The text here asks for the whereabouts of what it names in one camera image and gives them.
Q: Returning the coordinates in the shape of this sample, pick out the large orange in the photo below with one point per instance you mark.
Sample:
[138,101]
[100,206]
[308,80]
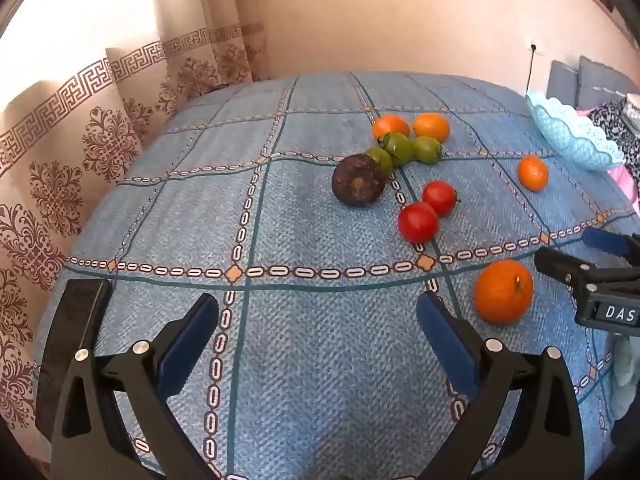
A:
[503,292]

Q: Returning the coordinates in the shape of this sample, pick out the light blue lattice basket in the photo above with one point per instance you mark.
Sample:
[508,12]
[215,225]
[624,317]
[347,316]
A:
[573,136]

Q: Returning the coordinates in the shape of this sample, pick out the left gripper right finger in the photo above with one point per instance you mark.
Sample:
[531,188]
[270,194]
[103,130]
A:
[544,440]

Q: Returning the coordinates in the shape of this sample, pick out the red tomato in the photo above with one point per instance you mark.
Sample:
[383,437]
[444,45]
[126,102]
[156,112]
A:
[441,196]
[418,223]

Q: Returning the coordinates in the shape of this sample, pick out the green fruit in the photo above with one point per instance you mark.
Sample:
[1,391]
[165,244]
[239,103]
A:
[382,158]
[398,146]
[426,150]

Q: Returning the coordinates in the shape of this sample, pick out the small orange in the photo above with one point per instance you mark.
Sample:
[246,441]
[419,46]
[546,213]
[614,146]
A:
[533,173]

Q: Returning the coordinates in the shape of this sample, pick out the dark brown round fruit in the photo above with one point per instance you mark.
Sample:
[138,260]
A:
[358,181]

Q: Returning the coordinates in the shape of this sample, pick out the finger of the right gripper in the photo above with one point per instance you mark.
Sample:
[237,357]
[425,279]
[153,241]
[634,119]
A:
[565,264]
[620,245]

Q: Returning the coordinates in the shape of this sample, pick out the red tomato front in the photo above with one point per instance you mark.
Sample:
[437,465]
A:
[418,223]

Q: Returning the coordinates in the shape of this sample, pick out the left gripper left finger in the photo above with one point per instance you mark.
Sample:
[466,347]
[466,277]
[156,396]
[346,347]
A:
[90,440]

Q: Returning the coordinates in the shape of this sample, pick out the blue patterned bedspread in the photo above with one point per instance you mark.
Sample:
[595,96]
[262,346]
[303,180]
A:
[318,367]

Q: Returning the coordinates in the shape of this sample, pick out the pile of clothes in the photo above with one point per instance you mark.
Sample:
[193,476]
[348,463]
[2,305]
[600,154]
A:
[620,123]

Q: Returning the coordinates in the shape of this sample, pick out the beige patterned curtain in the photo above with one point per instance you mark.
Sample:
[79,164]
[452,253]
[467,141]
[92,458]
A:
[86,86]

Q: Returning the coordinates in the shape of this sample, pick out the grey upholstered headboard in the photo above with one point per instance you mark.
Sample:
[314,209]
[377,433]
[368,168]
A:
[589,85]

